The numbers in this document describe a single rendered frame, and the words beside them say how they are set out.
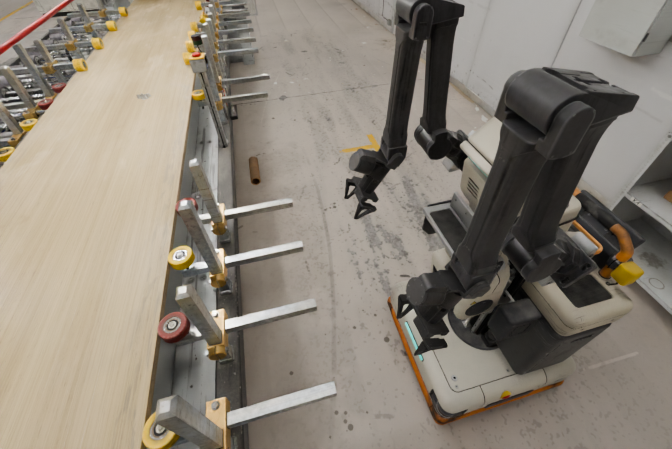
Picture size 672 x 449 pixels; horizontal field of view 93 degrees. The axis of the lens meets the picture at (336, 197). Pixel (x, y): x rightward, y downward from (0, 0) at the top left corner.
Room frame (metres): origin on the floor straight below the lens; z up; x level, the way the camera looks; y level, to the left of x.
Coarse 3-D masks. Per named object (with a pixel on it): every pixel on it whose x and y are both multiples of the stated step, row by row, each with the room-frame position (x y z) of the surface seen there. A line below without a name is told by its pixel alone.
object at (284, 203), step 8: (280, 200) 0.99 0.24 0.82; (288, 200) 0.99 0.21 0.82; (240, 208) 0.95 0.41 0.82; (248, 208) 0.95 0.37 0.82; (256, 208) 0.95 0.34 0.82; (264, 208) 0.95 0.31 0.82; (272, 208) 0.96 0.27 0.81; (280, 208) 0.96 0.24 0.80; (200, 216) 0.91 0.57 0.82; (208, 216) 0.91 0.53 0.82; (232, 216) 0.92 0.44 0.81; (240, 216) 0.92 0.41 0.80
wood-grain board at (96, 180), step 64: (192, 0) 4.20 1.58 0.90; (128, 64) 2.35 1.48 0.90; (64, 128) 1.50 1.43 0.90; (128, 128) 1.48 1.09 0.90; (0, 192) 1.00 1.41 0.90; (64, 192) 0.99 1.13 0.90; (128, 192) 0.98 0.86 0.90; (0, 256) 0.67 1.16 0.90; (64, 256) 0.66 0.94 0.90; (128, 256) 0.65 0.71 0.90; (0, 320) 0.44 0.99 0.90; (64, 320) 0.43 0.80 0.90; (128, 320) 0.43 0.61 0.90; (0, 384) 0.27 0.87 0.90; (64, 384) 0.26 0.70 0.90; (128, 384) 0.26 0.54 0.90; (0, 448) 0.13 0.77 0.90; (64, 448) 0.13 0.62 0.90; (128, 448) 0.13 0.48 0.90
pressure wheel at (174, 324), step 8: (176, 312) 0.44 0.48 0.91; (168, 320) 0.42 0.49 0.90; (176, 320) 0.42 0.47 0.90; (184, 320) 0.42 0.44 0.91; (160, 328) 0.40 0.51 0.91; (168, 328) 0.40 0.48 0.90; (176, 328) 0.40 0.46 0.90; (184, 328) 0.40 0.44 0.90; (160, 336) 0.38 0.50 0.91; (168, 336) 0.37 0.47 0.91; (176, 336) 0.38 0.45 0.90; (184, 336) 0.39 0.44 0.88
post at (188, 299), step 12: (180, 288) 0.40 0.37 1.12; (192, 288) 0.41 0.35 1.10; (180, 300) 0.37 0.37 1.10; (192, 300) 0.38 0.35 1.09; (192, 312) 0.38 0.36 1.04; (204, 312) 0.39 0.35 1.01; (204, 324) 0.38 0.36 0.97; (216, 324) 0.41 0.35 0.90; (204, 336) 0.37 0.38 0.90; (216, 336) 0.38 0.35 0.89
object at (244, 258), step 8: (272, 248) 0.73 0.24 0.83; (280, 248) 0.73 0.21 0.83; (288, 248) 0.73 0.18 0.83; (296, 248) 0.73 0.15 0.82; (232, 256) 0.70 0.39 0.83; (240, 256) 0.70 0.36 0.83; (248, 256) 0.70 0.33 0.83; (256, 256) 0.69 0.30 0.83; (264, 256) 0.70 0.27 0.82; (272, 256) 0.71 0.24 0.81; (192, 264) 0.67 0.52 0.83; (200, 264) 0.67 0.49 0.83; (232, 264) 0.67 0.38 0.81; (240, 264) 0.68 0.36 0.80; (184, 272) 0.63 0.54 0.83; (192, 272) 0.64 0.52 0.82; (200, 272) 0.65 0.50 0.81
